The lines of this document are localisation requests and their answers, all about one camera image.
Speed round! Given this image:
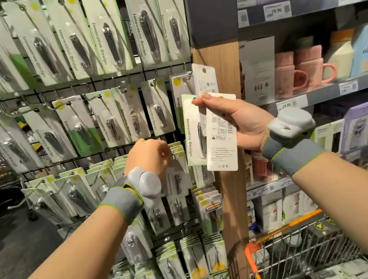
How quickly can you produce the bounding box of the pink ceramic mug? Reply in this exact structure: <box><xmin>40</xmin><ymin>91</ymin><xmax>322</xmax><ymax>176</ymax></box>
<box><xmin>270</xmin><ymin>49</ymin><xmax>312</xmax><ymax>99</ymax></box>
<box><xmin>294</xmin><ymin>42</ymin><xmax>340</xmax><ymax>89</ymax></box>

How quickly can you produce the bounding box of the person's right hand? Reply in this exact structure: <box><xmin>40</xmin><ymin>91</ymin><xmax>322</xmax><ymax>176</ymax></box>
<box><xmin>191</xmin><ymin>82</ymin><xmax>281</xmax><ymax>162</ymax></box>

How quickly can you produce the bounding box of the wooden post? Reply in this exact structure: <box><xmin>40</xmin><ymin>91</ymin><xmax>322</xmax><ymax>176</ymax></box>
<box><xmin>188</xmin><ymin>37</ymin><xmax>282</xmax><ymax>279</ymax></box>

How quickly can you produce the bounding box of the pile of packets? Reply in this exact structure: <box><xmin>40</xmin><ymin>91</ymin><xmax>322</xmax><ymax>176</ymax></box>
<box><xmin>265</xmin><ymin>258</ymin><xmax>368</xmax><ymax>279</ymax></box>

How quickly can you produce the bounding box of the grey wrist tracker band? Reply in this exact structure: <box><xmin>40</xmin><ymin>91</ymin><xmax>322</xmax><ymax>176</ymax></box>
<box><xmin>93</xmin><ymin>164</ymin><xmax>168</xmax><ymax>229</ymax></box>
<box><xmin>254</xmin><ymin>102</ymin><xmax>330</xmax><ymax>181</ymax></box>

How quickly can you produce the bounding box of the cream white jug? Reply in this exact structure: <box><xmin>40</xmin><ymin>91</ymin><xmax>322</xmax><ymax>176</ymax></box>
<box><xmin>321</xmin><ymin>27</ymin><xmax>364</xmax><ymax>82</ymax></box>

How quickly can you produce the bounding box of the grey kitchenware shelf unit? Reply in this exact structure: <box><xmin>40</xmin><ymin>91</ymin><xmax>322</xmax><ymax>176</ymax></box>
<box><xmin>209</xmin><ymin>0</ymin><xmax>368</xmax><ymax>240</ymax></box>

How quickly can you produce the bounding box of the person's right forearm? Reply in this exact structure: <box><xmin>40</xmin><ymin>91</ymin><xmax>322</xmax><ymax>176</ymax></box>
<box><xmin>290</xmin><ymin>144</ymin><xmax>368</xmax><ymax>279</ymax></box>

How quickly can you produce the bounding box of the large white product box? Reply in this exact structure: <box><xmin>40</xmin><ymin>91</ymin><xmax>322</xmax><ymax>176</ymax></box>
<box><xmin>234</xmin><ymin>35</ymin><xmax>286</xmax><ymax>108</ymax></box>

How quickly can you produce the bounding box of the orange wire shopping cart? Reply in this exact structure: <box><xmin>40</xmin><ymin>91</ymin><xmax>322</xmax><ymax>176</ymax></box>
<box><xmin>235</xmin><ymin>172</ymin><xmax>368</xmax><ymax>279</ymax></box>

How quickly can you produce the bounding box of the lavender product box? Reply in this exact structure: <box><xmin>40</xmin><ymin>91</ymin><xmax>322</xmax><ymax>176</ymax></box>
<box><xmin>332</xmin><ymin>100</ymin><xmax>368</xmax><ymax>152</ymax></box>

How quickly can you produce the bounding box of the person's left hand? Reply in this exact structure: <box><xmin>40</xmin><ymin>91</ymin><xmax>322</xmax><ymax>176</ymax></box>
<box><xmin>120</xmin><ymin>135</ymin><xmax>177</xmax><ymax>184</ymax></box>

